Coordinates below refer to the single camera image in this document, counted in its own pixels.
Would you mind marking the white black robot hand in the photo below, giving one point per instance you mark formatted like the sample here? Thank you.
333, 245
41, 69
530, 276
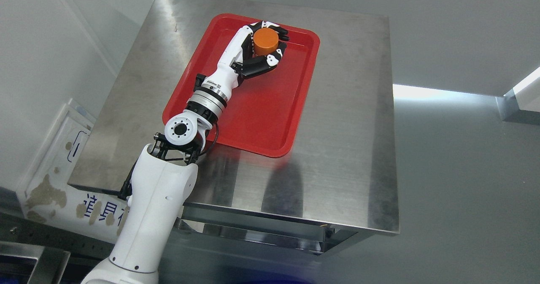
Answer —
239, 62

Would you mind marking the orange cylindrical capacitor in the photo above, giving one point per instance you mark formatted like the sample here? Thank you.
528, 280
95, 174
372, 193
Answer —
265, 41

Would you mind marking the stainless steel desk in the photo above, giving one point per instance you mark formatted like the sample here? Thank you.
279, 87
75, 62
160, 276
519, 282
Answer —
337, 185

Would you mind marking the white floor sign board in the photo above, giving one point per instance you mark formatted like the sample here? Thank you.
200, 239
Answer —
50, 198

